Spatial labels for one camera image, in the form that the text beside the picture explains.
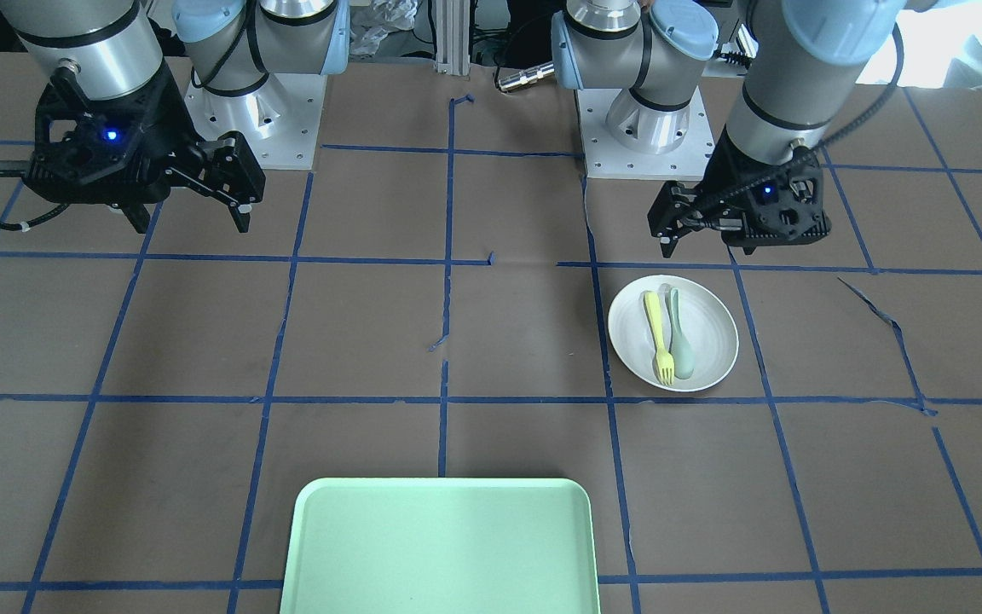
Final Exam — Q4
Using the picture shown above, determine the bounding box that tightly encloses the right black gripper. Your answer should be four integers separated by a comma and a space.
25, 62, 266, 234

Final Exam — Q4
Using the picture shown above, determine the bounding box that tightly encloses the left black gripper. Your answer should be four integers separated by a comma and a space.
648, 131, 833, 259

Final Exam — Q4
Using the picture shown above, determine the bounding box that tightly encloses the white round plate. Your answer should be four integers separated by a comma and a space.
607, 275, 740, 393

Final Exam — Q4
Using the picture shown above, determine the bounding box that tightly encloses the yellow plastic fork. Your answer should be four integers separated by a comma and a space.
643, 290, 675, 387

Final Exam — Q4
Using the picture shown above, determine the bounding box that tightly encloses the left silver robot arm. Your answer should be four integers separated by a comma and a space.
550, 1, 904, 257

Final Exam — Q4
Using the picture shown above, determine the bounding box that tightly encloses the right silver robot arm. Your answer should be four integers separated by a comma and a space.
0, 1, 350, 234

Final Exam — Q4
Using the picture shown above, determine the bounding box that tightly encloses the pale green plastic spoon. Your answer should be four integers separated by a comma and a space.
667, 287, 696, 379

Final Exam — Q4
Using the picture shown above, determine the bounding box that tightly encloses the silver metal cylinder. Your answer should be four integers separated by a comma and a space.
494, 61, 556, 94

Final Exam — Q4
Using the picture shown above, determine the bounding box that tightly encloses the mint green tray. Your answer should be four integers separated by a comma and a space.
280, 478, 603, 613

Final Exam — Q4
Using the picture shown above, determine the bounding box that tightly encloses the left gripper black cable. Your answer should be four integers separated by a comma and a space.
696, 26, 905, 224

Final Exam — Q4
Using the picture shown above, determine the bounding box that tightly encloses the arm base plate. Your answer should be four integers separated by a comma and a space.
184, 74, 330, 171
576, 89, 714, 182

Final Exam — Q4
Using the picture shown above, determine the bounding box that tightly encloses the aluminium frame post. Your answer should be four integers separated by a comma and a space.
428, 0, 474, 78

